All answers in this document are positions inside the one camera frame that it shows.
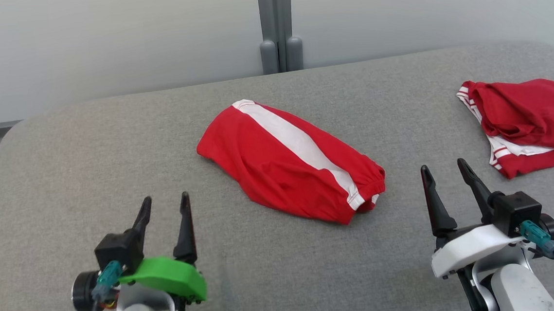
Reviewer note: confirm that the light grey partition panel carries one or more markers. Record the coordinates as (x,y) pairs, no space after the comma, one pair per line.
(103,41)
(418,9)

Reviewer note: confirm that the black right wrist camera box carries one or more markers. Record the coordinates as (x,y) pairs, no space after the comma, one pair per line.
(517,212)

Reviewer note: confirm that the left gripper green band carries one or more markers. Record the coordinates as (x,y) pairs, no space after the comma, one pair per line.
(168,275)

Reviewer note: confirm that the grey fabric sofa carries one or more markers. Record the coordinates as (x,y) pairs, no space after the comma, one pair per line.
(111,162)

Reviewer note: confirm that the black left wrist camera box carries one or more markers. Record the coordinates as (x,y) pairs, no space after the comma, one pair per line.
(118,249)

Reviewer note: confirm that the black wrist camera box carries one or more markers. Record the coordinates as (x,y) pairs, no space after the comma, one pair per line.
(517,212)
(118,249)

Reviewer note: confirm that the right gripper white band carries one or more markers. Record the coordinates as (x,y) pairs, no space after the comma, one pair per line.
(469,249)

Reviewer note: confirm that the red jersey with white sleeves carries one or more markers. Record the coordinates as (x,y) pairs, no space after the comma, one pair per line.
(537,113)

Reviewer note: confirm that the red shorts with white stripe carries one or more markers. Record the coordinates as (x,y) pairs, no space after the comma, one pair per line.
(268,170)

